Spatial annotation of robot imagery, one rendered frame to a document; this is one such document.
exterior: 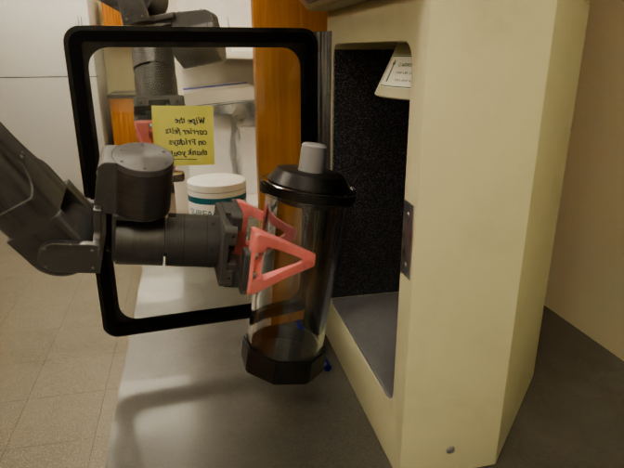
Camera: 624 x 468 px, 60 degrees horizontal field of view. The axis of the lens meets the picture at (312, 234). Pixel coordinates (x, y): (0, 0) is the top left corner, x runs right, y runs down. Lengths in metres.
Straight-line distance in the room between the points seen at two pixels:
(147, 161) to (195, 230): 0.09
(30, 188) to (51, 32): 4.88
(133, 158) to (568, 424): 0.58
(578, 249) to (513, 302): 0.45
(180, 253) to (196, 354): 0.29
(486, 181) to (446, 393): 0.21
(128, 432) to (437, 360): 0.37
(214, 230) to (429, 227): 0.23
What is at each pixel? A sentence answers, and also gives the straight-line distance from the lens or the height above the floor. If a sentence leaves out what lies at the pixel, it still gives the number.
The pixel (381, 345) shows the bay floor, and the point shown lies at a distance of 0.69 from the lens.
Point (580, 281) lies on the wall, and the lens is 1.00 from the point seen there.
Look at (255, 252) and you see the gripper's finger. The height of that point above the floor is 1.17.
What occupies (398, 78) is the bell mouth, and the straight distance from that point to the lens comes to 0.57.
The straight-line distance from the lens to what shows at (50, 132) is 5.48.
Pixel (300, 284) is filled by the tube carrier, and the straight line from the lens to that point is 0.59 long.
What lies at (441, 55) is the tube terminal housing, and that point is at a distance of 0.46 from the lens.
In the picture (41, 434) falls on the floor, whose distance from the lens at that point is 2.39.
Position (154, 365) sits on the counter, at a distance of 0.82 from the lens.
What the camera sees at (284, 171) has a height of 1.24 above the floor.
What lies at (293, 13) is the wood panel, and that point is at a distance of 0.80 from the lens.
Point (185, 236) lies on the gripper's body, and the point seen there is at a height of 1.18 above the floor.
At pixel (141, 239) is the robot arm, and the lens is 0.57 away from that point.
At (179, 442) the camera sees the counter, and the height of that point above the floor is 0.94.
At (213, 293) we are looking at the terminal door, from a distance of 0.78.
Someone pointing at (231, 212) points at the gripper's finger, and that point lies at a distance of 0.60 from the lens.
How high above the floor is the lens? 1.36
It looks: 19 degrees down
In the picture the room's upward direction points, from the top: straight up
